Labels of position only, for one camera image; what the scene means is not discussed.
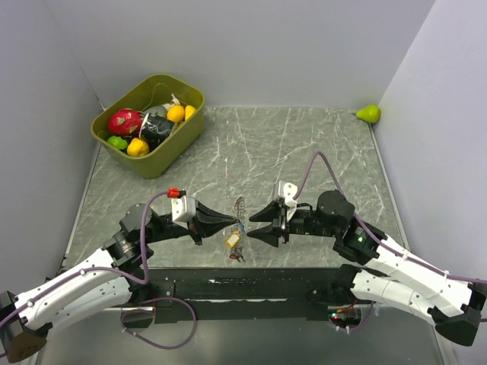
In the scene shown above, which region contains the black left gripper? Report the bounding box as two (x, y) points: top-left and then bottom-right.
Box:
(143, 198), (236, 244)

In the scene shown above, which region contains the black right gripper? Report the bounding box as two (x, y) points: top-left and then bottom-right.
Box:
(247, 198), (339, 247)

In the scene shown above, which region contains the metal disc with key rings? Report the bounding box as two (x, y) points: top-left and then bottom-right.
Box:
(229, 196), (246, 262)

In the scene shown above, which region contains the blue key tag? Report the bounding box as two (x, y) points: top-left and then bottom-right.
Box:
(238, 221), (246, 234)

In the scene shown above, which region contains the yellow key tag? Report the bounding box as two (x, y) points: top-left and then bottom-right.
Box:
(225, 231), (241, 249)

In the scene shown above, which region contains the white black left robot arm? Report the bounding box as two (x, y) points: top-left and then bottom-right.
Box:
(1, 196), (238, 363)

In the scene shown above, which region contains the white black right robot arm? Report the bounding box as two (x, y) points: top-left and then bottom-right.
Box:
(247, 190), (486, 346)

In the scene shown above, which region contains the yellow bell pepper toy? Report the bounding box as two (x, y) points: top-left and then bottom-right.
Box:
(126, 138), (150, 157)

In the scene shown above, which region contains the black wrapped cylinder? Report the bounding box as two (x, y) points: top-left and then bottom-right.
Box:
(139, 113), (176, 141)

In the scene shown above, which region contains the orange toy fruit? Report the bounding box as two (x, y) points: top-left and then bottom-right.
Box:
(166, 105), (186, 123)

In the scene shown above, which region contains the yellow lemon toy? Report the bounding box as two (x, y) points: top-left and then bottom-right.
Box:
(184, 105), (196, 121)

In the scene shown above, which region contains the green toy fruit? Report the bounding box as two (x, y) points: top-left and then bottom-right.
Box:
(107, 135), (129, 151)

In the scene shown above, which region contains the red dragon fruit toy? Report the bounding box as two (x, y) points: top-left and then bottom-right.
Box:
(107, 108), (145, 136)

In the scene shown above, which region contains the olive green plastic bin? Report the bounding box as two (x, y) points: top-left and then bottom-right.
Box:
(91, 74), (205, 179)

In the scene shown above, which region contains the green pear toy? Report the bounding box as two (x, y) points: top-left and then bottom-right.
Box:
(355, 104), (381, 124)

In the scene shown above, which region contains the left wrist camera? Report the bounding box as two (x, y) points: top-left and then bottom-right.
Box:
(167, 187), (196, 227)

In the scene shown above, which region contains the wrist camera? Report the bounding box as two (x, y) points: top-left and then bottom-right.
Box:
(167, 187), (196, 227)
(273, 180), (298, 220)

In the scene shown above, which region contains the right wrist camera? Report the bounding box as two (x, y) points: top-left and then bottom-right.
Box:
(273, 180), (298, 220)

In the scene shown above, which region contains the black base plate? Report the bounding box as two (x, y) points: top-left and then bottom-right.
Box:
(102, 267), (377, 325)

